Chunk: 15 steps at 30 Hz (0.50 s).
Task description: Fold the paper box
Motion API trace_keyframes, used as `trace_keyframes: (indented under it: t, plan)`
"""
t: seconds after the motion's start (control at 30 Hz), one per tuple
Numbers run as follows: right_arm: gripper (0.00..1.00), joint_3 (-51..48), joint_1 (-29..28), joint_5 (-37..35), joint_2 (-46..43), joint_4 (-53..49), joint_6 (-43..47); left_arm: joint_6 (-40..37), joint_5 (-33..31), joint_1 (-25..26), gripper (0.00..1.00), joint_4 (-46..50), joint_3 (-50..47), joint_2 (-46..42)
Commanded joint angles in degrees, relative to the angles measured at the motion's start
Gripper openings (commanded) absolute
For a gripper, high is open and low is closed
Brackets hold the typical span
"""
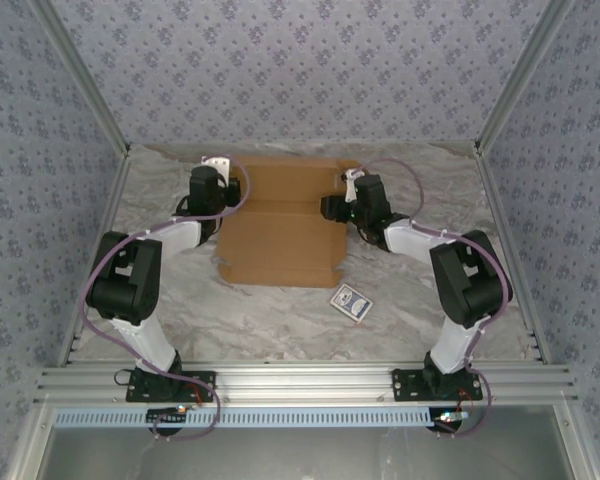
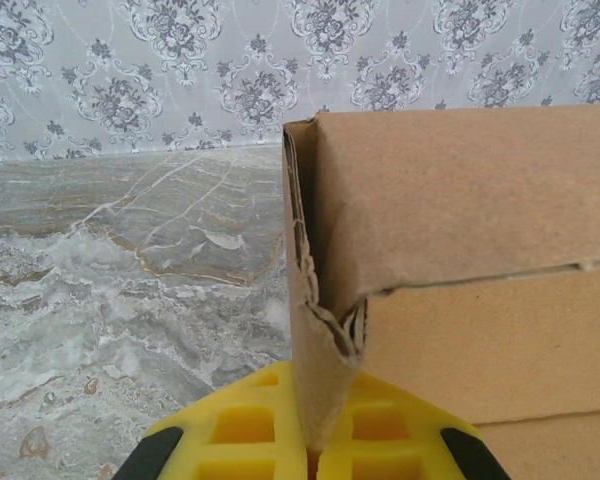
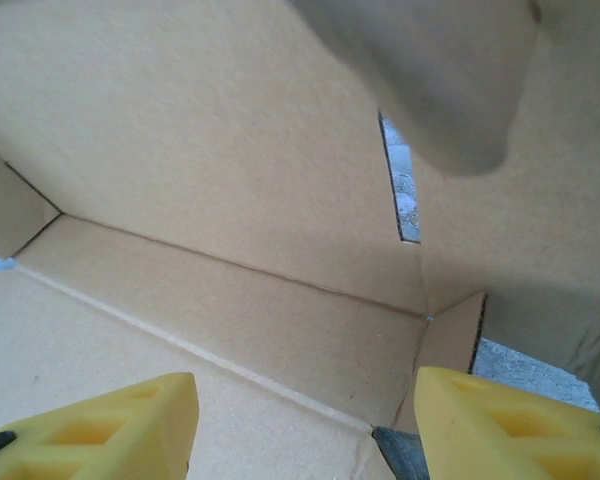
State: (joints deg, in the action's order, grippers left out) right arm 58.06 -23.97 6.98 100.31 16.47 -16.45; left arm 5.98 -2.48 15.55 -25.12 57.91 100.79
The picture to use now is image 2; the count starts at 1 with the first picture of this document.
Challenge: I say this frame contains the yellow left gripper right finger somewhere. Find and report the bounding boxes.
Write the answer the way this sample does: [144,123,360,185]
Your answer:
[318,370,512,480]

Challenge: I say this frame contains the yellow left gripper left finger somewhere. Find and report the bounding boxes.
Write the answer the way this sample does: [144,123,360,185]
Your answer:
[116,359,310,480]

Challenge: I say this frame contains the brown cardboard box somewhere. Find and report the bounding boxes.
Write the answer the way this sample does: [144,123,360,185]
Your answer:
[280,102,600,480]

